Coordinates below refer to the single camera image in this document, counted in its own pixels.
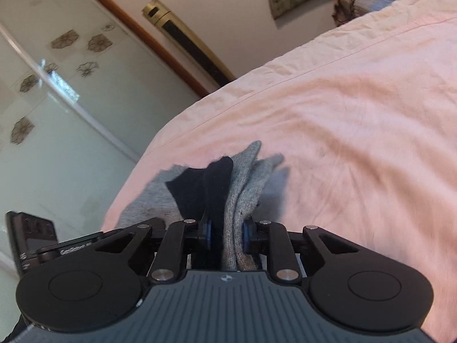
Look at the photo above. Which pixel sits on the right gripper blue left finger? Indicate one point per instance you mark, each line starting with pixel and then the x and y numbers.
pixel 184 246

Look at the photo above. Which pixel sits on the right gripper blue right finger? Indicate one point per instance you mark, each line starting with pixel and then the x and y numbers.
pixel 271 239

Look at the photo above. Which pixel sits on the grey knit garment navy trim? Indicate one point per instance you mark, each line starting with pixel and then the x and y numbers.
pixel 227 192

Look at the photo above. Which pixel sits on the pink bed sheet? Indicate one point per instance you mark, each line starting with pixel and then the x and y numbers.
pixel 365 117

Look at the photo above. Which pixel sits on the frosted glass wardrobe door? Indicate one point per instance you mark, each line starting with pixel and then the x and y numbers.
pixel 81 99

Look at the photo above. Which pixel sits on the gold tower air conditioner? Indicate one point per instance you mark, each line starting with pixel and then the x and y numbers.
pixel 176 31

